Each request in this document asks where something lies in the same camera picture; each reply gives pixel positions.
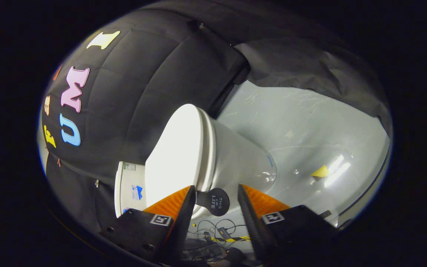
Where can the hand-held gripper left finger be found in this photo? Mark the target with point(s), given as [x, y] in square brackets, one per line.
[182, 226]

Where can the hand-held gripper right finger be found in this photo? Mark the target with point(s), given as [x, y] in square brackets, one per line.
[252, 230]

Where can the black round lid pull tab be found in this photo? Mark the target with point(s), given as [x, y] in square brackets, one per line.
[215, 202]

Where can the yellow floor tape piece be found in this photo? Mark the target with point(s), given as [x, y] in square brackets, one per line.
[321, 171]

